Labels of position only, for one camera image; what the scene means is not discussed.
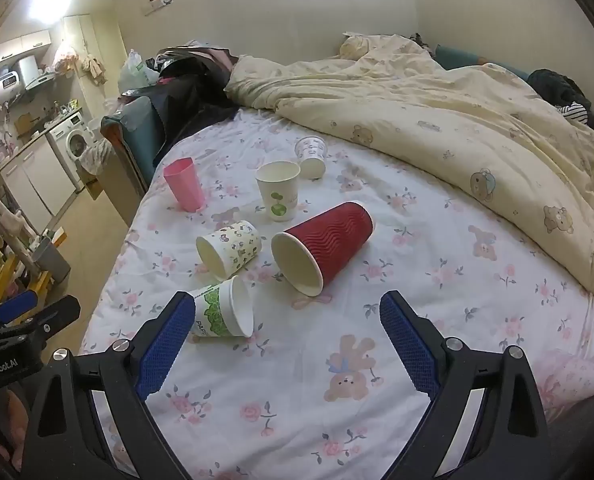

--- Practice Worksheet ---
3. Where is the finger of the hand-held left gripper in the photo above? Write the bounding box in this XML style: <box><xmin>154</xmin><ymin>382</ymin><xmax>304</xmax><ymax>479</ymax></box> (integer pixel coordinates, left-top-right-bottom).
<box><xmin>0</xmin><ymin>291</ymin><xmax>82</xmax><ymax>341</ymax></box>

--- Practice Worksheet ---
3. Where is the floral bed sheet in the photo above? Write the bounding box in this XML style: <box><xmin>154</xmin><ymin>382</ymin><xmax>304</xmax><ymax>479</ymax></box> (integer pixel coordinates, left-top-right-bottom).
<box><xmin>79</xmin><ymin>107</ymin><xmax>594</xmax><ymax>480</ymax></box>

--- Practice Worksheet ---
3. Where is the red ribbed paper cup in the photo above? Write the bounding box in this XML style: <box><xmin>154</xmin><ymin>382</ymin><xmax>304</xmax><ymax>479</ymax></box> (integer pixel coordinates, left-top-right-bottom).
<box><xmin>270</xmin><ymin>201</ymin><xmax>374</xmax><ymax>297</ymax></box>

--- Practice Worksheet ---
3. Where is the white washing machine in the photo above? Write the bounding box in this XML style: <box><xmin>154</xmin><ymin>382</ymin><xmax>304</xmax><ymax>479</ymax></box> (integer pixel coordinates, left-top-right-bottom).
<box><xmin>47</xmin><ymin>112</ymin><xmax>95</xmax><ymax>192</ymax></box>

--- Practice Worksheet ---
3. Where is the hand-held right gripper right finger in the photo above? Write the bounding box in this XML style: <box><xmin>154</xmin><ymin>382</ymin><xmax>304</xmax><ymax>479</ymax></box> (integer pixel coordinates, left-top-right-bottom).
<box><xmin>379</xmin><ymin>290</ymin><xmax>553</xmax><ymax>480</ymax></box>

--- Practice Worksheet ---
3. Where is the cream pillow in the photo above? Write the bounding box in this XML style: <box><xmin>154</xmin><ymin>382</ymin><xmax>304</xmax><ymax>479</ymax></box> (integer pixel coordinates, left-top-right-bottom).
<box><xmin>338</xmin><ymin>33</ymin><xmax>418</xmax><ymax>62</ymax></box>

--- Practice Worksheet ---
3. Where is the teal bed frame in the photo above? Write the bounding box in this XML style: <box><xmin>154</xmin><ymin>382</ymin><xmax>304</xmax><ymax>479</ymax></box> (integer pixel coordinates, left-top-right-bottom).
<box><xmin>100</xmin><ymin>95</ymin><xmax>164</xmax><ymax>228</ymax></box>

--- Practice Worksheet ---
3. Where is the grey bin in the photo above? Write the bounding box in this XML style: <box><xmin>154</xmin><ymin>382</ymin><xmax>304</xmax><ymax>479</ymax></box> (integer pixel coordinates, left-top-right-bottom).
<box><xmin>32</xmin><ymin>236</ymin><xmax>72</xmax><ymax>286</ymax></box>

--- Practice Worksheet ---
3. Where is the leopard print paper cup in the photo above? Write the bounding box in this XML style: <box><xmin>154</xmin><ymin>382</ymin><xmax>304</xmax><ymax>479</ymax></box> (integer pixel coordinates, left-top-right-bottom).
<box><xmin>196</xmin><ymin>220</ymin><xmax>263</xmax><ymax>282</ymax></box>

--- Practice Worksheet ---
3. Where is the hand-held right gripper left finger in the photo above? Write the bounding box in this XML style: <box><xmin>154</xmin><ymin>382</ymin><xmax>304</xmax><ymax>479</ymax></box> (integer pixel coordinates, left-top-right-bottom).
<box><xmin>21</xmin><ymin>290</ymin><xmax>197</xmax><ymax>480</ymax></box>

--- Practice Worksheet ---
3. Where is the black clothes pile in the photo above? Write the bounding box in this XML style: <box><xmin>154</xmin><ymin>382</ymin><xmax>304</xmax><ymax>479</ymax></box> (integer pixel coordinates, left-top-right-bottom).
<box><xmin>147</xmin><ymin>46</ymin><xmax>240</xmax><ymax>163</ymax></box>

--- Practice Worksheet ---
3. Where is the white plastic bag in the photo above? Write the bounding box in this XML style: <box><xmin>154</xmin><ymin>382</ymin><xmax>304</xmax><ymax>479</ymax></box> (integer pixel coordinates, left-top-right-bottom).
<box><xmin>118</xmin><ymin>50</ymin><xmax>160</xmax><ymax>92</ymax></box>

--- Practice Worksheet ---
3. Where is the green sprout paper cup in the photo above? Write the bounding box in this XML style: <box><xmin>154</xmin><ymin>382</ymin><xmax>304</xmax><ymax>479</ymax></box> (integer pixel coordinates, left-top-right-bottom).
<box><xmin>255</xmin><ymin>161</ymin><xmax>302</xmax><ymax>223</ymax></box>

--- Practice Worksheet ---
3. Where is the green band paper cup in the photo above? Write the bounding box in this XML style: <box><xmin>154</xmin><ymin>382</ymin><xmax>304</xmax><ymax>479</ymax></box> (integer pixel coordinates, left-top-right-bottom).
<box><xmin>188</xmin><ymin>276</ymin><xmax>254</xmax><ymax>339</ymax></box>

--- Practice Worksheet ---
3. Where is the white kitchen cabinet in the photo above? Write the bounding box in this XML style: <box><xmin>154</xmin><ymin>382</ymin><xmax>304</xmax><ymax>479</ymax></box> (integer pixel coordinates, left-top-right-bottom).
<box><xmin>0</xmin><ymin>136</ymin><xmax>78</xmax><ymax>236</ymax></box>

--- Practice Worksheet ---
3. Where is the pink plastic cup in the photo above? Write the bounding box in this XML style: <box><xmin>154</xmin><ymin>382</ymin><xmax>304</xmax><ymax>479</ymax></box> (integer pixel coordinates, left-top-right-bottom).
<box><xmin>163</xmin><ymin>157</ymin><xmax>204</xmax><ymax>213</ymax></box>

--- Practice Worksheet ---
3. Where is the small white printed cup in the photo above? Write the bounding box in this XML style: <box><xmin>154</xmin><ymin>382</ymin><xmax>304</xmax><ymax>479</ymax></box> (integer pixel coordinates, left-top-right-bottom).
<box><xmin>294</xmin><ymin>136</ymin><xmax>328</xmax><ymax>179</ymax></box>

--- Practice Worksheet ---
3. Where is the dark striped clothing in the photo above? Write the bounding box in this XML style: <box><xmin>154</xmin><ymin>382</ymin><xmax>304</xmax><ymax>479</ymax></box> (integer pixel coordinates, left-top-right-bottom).
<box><xmin>528</xmin><ymin>68</ymin><xmax>594</xmax><ymax>133</ymax></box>

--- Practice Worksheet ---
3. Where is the cream bear print duvet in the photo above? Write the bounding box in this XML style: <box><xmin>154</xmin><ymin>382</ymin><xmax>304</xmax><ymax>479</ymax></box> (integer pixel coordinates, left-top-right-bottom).
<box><xmin>224</xmin><ymin>32</ymin><xmax>594</xmax><ymax>321</ymax></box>

